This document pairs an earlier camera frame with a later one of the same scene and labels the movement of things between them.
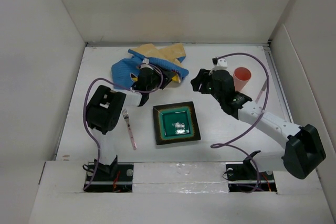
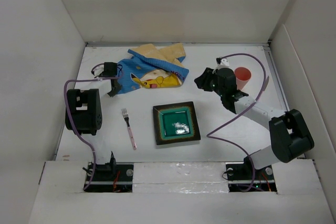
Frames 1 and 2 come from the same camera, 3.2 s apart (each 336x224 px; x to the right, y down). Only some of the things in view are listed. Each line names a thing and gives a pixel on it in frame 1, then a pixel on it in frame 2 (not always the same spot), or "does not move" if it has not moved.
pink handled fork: x=126 y=116 does not move
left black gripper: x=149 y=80 to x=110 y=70
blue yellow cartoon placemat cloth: x=125 y=71 does not move
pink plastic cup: x=241 y=76 does not move
